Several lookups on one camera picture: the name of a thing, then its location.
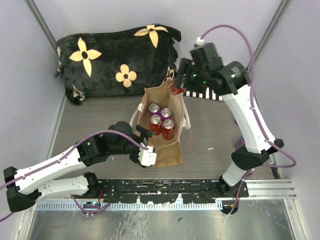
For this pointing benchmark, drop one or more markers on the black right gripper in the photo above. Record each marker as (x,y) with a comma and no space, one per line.
(185,66)

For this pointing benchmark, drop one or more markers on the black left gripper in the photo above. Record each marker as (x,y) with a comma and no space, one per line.
(145,135)

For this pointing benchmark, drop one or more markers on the red Coke can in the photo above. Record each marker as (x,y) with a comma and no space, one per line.
(168,129)
(155,124)
(175,90)

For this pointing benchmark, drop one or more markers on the purple Fanta can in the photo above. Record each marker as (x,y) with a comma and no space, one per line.
(240,142)
(154,109)
(166,113)

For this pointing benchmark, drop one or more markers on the brown burlap canvas bag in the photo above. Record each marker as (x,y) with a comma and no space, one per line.
(169,152)

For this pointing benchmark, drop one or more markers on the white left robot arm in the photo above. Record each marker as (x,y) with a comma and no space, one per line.
(25,187)

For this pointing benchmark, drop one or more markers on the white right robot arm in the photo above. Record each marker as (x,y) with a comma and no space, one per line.
(235,91)

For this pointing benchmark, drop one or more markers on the black white striped cloth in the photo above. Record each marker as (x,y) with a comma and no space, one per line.
(208,94)

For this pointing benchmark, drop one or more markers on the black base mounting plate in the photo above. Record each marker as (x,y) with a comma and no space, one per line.
(160,191)

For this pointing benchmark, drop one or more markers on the black floral plush blanket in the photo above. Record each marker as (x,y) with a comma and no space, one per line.
(122,63)

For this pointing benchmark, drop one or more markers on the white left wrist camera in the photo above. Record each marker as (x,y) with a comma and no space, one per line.
(147,157)

